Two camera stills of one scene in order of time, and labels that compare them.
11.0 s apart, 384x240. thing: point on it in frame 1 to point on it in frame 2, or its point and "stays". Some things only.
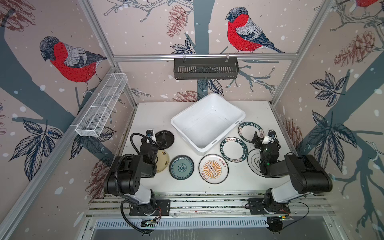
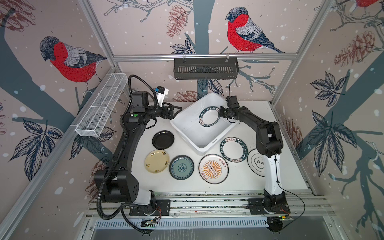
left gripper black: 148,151 to 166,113
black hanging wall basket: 206,69 stays
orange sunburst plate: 213,168 stays
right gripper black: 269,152 to 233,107
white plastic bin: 204,123 stays
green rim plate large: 233,149 stays
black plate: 165,139 stays
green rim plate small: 246,131 to 209,116
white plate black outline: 253,162 stays
